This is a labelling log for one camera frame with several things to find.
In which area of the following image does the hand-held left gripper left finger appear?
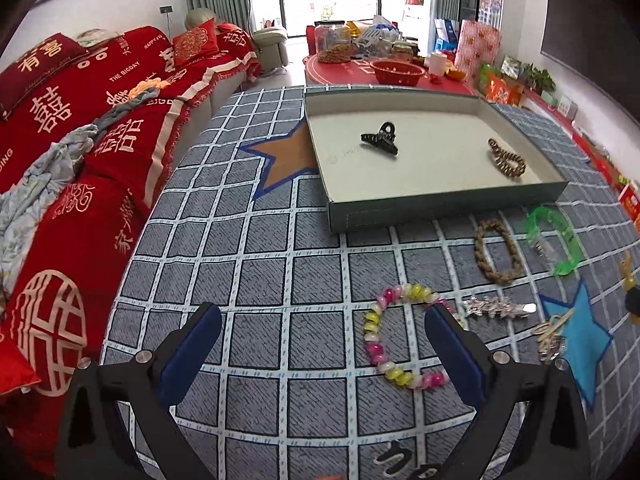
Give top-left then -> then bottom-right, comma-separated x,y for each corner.
54,301 -> 223,480

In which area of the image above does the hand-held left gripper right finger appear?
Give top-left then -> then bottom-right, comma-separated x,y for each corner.
424,302 -> 593,480

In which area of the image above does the yellow hair clip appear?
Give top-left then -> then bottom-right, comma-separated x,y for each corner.
619,255 -> 640,291

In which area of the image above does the silver rhinestone hair clip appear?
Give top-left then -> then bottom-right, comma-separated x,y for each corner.
460,297 -> 538,320

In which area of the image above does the gold rabbit-shaped hair clip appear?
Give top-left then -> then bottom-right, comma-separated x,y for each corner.
531,308 -> 576,341

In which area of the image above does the pink yellow bead bracelet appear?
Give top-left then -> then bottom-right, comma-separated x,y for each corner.
365,282 -> 468,392

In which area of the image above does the purple crystal hair clip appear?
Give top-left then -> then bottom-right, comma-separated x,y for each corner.
537,337 -> 568,365

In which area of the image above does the tan braided hair tie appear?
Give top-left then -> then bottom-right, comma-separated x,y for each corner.
474,219 -> 522,287

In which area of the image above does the green transparent bangle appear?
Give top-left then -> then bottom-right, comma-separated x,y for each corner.
525,205 -> 583,277

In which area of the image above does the shallow grey-green cardboard box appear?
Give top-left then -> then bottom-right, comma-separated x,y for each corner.
303,86 -> 571,235

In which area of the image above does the grey checked star tablecloth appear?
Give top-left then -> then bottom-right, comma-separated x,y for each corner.
100,85 -> 640,480

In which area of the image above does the red cabinet cloth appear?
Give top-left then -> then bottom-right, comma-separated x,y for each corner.
520,87 -> 640,233

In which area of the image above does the grey floral blanket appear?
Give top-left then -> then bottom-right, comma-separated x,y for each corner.
0,80 -> 166,301

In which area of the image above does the black hair claw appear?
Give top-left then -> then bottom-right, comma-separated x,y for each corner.
361,121 -> 401,157

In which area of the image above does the green potted plant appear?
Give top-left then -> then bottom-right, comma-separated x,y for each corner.
520,62 -> 556,93

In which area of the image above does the red printed sofa cover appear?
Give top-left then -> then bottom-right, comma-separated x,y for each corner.
0,24 -> 262,476

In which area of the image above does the orange snack bag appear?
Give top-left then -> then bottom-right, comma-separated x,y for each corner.
480,62 -> 526,106

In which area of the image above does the black television screen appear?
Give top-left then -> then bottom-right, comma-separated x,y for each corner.
540,0 -> 640,126

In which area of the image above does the red plastic basket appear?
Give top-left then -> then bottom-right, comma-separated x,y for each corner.
369,60 -> 426,86

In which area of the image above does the red patterned gift box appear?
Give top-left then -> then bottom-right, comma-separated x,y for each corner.
454,19 -> 502,83

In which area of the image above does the red embroidered square cushion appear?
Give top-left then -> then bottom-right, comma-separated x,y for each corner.
172,22 -> 221,68

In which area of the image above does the round red table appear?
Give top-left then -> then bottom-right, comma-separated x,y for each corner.
303,52 -> 481,98

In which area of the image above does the beige armchair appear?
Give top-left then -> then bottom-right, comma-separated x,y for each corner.
252,25 -> 290,71

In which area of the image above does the red lettered pillow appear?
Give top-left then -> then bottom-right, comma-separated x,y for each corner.
0,32 -> 90,117

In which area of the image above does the beige sofa headrest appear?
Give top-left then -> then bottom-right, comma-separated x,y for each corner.
185,7 -> 219,31

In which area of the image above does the white blue plastic basket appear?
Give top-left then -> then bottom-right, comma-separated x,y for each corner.
357,22 -> 401,48

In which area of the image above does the clear snack jar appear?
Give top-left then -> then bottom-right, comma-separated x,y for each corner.
314,20 -> 353,64

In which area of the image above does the brown spiral hair tie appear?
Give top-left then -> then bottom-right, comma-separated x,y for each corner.
487,138 -> 528,179

